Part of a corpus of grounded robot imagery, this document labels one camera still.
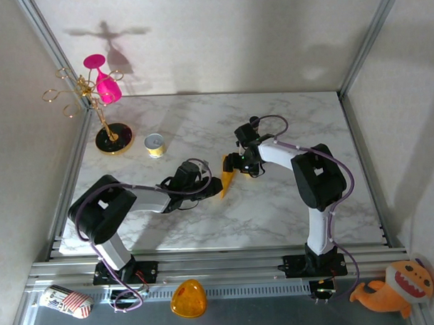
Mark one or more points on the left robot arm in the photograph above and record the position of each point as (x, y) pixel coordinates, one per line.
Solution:
(97, 209)

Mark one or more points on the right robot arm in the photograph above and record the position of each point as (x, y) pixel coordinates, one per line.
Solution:
(319, 180)

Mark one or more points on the dark spice bottle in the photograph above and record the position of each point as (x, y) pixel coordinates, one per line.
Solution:
(253, 119)

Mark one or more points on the yellow tin can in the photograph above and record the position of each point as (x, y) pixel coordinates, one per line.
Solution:
(156, 147)

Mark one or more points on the gold glass rack stand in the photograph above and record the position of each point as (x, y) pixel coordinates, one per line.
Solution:
(120, 135)

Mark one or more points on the orange triangular plastic container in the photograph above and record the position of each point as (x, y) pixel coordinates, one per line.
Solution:
(189, 299)

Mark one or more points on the black controller board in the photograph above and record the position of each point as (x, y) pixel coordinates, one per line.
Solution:
(323, 290)
(118, 296)

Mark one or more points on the pink wine glass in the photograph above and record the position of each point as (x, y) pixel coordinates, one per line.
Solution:
(107, 86)

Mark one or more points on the striped white fabric pouch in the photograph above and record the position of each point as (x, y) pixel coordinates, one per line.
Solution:
(65, 301)

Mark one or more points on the orange shark plush toy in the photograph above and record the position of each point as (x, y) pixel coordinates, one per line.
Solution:
(396, 291)

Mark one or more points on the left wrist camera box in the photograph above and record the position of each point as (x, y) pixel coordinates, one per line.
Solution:
(188, 174)

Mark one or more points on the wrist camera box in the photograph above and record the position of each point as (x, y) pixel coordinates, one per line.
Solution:
(245, 134)
(188, 174)

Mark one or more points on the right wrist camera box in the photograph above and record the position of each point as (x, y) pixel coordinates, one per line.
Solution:
(245, 134)

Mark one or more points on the aluminium mounting rail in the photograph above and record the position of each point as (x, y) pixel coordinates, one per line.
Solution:
(220, 267)

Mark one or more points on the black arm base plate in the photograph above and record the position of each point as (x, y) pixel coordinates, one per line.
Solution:
(293, 267)
(146, 272)

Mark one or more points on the aluminium side rail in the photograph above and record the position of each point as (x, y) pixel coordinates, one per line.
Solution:
(79, 146)
(351, 111)

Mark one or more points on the aluminium frame post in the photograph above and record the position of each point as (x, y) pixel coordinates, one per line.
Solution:
(54, 50)
(369, 39)

